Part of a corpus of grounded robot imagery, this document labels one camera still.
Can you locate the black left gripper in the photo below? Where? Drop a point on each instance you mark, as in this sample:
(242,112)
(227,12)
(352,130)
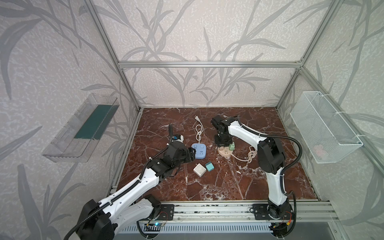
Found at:
(188,154)

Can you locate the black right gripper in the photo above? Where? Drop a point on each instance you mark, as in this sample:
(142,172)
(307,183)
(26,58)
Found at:
(222,141)

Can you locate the light green cube adapter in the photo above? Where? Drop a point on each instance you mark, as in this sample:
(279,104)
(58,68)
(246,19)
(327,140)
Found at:
(232,146)

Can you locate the white cube adapter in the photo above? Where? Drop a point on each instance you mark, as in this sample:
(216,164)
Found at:
(199,170)

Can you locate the teal cube adapter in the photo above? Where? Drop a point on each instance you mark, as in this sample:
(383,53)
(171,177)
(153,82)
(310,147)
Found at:
(209,166)

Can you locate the pink cube adapter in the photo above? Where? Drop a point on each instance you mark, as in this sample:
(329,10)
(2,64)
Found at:
(224,149)

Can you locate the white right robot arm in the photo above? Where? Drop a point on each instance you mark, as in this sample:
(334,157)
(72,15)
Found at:
(271,158)

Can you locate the blue square power strip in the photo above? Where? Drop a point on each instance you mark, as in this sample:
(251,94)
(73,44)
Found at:
(201,150)

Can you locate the pink round power strip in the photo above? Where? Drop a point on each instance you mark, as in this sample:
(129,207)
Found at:
(226,155)

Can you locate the white wire mesh basket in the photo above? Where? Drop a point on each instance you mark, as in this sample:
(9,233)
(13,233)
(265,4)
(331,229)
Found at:
(327,134)

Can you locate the aluminium front rail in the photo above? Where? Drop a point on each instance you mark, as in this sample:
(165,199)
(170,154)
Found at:
(240,212)

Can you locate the clear plastic wall tray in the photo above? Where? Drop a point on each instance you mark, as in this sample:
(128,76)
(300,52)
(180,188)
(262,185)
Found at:
(78,139)

